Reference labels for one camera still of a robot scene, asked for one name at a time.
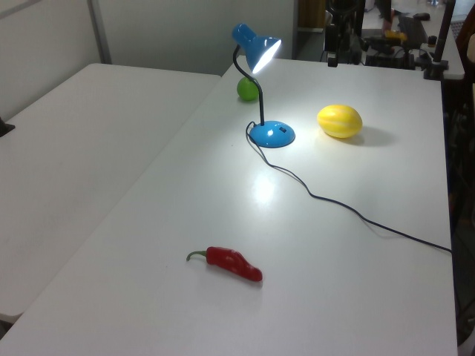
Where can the yellow striped toy melon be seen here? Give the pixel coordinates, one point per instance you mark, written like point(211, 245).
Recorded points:
point(339, 120)

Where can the blue gooseneck desk lamp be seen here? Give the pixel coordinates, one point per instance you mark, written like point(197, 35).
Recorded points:
point(271, 133)

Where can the red toy chili pepper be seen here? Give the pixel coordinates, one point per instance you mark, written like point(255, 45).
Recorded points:
point(232, 261)

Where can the yellow tool in background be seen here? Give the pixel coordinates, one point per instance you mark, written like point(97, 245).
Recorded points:
point(395, 35)

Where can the green toy ball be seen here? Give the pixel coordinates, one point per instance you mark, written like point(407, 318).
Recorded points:
point(245, 91)

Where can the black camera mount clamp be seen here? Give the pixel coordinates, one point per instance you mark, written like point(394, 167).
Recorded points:
point(5, 128)

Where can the black Franka gripper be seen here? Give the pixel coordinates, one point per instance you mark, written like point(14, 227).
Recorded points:
point(331, 37)

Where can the grey partition post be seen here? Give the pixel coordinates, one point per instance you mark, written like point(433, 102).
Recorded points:
point(99, 29)

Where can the black clamp camera pole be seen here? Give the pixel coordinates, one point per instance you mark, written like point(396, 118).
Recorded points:
point(443, 33)

